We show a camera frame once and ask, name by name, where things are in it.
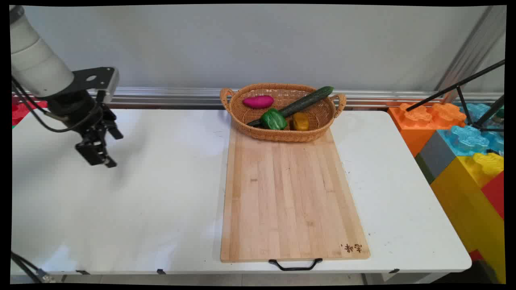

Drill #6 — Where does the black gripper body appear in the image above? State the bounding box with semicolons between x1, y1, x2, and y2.
48;91;106;135

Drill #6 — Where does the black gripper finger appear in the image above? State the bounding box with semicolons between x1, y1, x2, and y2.
75;131;118;169
99;107;124;141

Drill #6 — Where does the dark green cucumber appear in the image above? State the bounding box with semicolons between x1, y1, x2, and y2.
246;86;335;128

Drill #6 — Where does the black stand leg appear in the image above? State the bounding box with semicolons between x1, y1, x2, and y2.
11;252;55;283

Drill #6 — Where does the purple sweet potato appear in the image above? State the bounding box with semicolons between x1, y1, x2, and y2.
242;95;275;109

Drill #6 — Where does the green bell pepper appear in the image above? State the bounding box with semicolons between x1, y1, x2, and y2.
260;108;288;131

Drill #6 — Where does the yellow bell pepper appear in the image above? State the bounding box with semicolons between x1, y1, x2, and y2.
293;112;310;131

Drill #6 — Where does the orange giant toy block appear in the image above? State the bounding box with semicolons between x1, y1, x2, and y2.
388;102;467;157

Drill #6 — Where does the grey giant toy block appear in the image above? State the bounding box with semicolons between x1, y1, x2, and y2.
415;130;458;185

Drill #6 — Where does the black tripod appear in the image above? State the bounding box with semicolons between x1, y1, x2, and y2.
406;60;505;133

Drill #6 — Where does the blue giant toy block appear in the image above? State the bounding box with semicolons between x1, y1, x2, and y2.
437;103;505;157

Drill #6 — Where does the yellow giant toy block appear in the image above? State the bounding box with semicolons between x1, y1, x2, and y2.
431;152;506;283

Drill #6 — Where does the red giant toy block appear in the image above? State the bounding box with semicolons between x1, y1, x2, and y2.
481;171;505;220

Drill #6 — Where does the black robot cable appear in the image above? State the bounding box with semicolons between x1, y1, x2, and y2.
11;77;101;133

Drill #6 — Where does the black silver wrist camera bracket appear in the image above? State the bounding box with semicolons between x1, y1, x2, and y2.
72;66;120;104

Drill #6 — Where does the aluminium rail along wall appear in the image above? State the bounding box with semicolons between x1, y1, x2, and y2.
12;87;504;109

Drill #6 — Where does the woven wicker basket with handles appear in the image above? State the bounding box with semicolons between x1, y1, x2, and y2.
220;83;347;143

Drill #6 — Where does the wooden cutting board, black handle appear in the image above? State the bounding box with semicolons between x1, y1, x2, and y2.
220;128;371;271

